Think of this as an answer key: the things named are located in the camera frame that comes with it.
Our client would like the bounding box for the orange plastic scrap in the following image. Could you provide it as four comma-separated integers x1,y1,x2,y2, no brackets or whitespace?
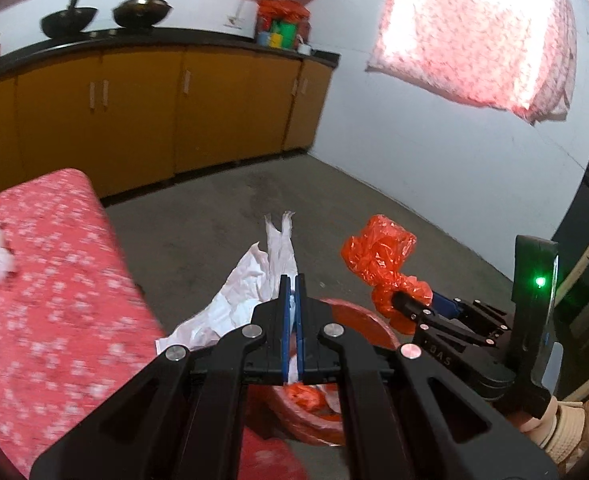
287,381,328,414

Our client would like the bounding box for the orange bag on countertop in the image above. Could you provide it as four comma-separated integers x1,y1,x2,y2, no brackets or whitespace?
257,0,310,36

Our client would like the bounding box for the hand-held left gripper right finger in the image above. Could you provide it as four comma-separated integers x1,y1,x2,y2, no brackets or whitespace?
294,273,560,480

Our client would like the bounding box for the red plastic bin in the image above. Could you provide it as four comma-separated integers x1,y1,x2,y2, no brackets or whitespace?
244,297,406,447

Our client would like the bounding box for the red floral curtain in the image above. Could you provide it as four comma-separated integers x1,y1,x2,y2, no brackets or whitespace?
365,0,578,127

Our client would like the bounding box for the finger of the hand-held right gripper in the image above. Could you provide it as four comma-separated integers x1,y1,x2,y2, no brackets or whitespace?
431,292,511,337
392,290,438,337

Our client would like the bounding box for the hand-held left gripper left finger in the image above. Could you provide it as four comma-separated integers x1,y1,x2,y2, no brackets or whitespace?
29,274,295,480

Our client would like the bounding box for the black wok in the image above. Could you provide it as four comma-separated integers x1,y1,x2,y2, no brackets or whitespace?
40,0,99,40
112,0,174,30

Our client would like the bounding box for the red floral table cloth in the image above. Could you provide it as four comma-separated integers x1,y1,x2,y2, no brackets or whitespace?
0,167,310,480

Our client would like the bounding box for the person's right forearm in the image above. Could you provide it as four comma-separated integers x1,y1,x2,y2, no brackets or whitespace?
519,385,589,467

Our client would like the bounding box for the white plastic bag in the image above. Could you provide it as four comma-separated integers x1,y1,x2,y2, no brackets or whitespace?
155,211,298,357

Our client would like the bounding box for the yellow kitchen cabinet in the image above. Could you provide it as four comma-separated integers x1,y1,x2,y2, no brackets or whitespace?
0,45,333,202

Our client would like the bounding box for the orange plastic bag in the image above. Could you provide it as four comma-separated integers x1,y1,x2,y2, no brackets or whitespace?
341,214,433,334

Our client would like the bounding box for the black kitchen countertop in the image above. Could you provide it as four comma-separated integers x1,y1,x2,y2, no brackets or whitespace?
0,27,341,94

